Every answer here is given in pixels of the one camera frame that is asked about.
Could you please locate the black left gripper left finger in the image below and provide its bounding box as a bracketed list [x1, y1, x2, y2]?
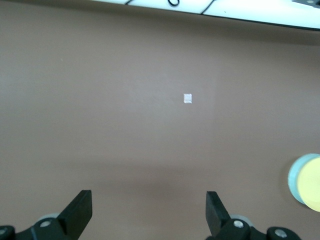
[0, 189, 93, 240]

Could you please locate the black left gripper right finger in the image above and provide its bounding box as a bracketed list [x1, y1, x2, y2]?
[206, 191, 301, 240]

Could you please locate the pale green plate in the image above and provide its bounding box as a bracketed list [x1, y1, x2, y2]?
[287, 152, 320, 205]

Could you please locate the yellow plate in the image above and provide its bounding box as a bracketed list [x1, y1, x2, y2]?
[295, 156, 320, 213]

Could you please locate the brown table cover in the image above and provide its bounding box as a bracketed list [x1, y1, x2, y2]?
[0, 0, 320, 240]

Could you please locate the aluminium frame profile with bracket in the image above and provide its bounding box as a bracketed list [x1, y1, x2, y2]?
[291, 0, 320, 9]

